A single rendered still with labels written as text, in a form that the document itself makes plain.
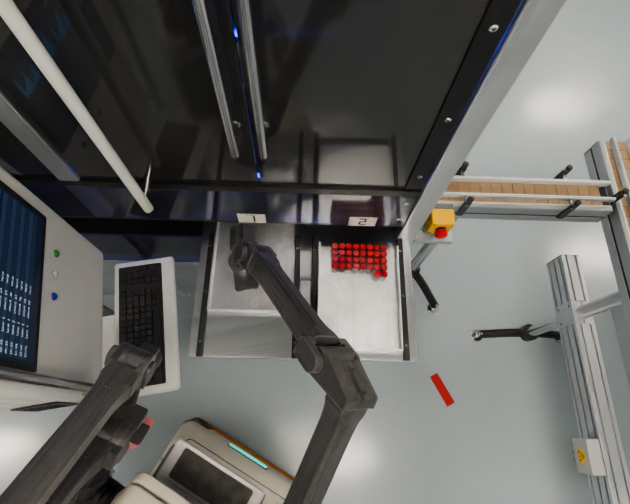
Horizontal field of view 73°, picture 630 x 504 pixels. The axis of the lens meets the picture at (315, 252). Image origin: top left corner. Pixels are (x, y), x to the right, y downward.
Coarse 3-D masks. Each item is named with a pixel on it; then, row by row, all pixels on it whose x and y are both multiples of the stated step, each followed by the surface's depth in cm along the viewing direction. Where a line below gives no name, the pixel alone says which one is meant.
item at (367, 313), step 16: (320, 256) 142; (320, 272) 140; (336, 272) 140; (320, 288) 138; (336, 288) 138; (352, 288) 138; (368, 288) 138; (384, 288) 138; (320, 304) 136; (336, 304) 136; (352, 304) 136; (368, 304) 136; (384, 304) 136; (400, 304) 133; (336, 320) 134; (352, 320) 134; (368, 320) 134; (384, 320) 134; (400, 320) 132; (352, 336) 132; (368, 336) 132; (384, 336) 133; (400, 336) 131
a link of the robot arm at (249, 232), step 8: (240, 224) 111; (232, 232) 112; (240, 232) 111; (248, 232) 111; (232, 240) 111; (240, 240) 108; (248, 240) 110; (240, 248) 103; (240, 256) 102; (240, 264) 107
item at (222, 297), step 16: (224, 224) 145; (256, 224) 145; (272, 224) 145; (288, 224) 145; (224, 240) 142; (256, 240) 143; (272, 240) 143; (288, 240) 143; (224, 256) 140; (288, 256) 141; (224, 272) 138; (288, 272) 139; (224, 288) 136; (208, 304) 131; (224, 304) 134; (240, 304) 135; (256, 304) 135; (272, 304) 135
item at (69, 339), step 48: (0, 192) 94; (0, 240) 91; (48, 240) 112; (0, 288) 89; (48, 288) 109; (96, 288) 137; (0, 336) 87; (48, 336) 105; (96, 336) 132; (0, 384) 86
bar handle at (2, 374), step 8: (0, 368) 77; (8, 368) 80; (0, 376) 77; (8, 376) 79; (16, 376) 81; (24, 376) 84; (32, 376) 86; (40, 376) 89; (48, 376) 92; (24, 384) 86; (32, 384) 87; (40, 384) 89; (48, 384) 92; (56, 384) 95; (64, 384) 98; (72, 384) 101; (80, 384) 105; (88, 384) 109
